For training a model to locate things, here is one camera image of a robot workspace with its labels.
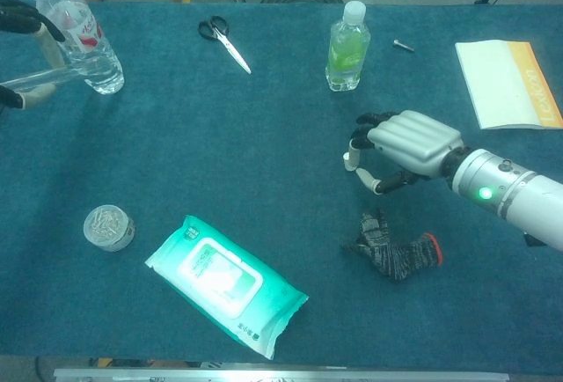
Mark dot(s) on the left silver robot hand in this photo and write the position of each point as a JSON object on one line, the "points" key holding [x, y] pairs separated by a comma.
{"points": [[17, 16]]}

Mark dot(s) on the clear bottle with green label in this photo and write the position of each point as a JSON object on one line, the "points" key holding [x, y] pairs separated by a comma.
{"points": [[347, 56]]}

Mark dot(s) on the green wet wipes pack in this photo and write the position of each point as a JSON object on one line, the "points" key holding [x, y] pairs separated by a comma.
{"points": [[220, 281]]}

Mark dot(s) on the round clear jar of clips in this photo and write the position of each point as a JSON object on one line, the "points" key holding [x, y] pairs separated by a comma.
{"points": [[107, 228]]}

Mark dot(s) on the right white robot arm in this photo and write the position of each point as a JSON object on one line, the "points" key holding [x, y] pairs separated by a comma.
{"points": [[519, 193]]}

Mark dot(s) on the transparent glass test tube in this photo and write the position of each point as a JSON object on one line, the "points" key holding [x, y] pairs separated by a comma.
{"points": [[39, 76]]}

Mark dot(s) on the white paper sheet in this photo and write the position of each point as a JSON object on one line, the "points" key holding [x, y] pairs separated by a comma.
{"points": [[497, 83]]}

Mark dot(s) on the small white cap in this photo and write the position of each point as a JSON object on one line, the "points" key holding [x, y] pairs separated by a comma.
{"points": [[350, 161]]}

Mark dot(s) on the aluminium frame rail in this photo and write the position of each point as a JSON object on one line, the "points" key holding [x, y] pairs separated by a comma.
{"points": [[281, 375]]}

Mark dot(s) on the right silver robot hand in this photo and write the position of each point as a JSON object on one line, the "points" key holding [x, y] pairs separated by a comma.
{"points": [[413, 140]]}

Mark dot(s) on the metal bolt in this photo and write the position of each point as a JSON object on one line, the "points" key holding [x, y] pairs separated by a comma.
{"points": [[404, 45]]}

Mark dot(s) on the clear bottle with red label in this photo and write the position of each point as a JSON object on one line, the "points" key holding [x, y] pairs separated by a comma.
{"points": [[83, 43]]}

